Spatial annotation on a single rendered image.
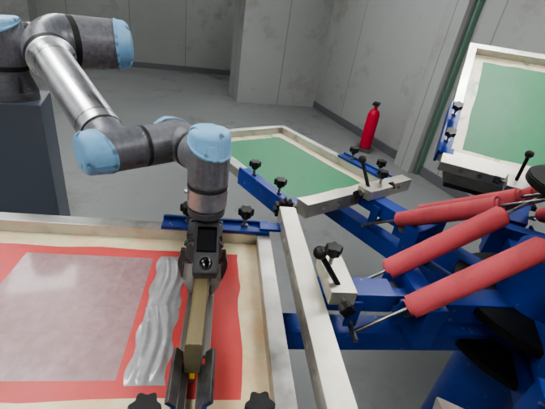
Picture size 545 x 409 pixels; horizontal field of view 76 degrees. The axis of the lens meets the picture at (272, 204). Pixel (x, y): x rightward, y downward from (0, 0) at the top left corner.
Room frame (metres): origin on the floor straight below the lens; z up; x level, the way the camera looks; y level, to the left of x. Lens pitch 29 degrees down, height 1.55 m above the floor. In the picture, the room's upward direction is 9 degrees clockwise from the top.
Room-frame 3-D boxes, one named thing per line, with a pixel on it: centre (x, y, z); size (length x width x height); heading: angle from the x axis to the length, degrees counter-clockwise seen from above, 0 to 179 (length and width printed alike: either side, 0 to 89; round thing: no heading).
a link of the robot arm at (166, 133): (0.63, 0.21, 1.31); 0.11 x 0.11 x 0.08; 48
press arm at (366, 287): (0.62, -0.22, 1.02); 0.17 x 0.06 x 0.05; 100
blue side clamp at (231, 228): (0.83, 0.15, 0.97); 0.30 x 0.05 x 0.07; 100
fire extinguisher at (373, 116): (4.89, -1.18, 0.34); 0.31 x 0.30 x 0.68; 114
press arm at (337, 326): (0.59, -0.09, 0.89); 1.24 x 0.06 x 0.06; 100
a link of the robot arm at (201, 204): (0.58, 0.13, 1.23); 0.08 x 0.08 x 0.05
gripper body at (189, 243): (0.58, 0.13, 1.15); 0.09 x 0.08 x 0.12; 10
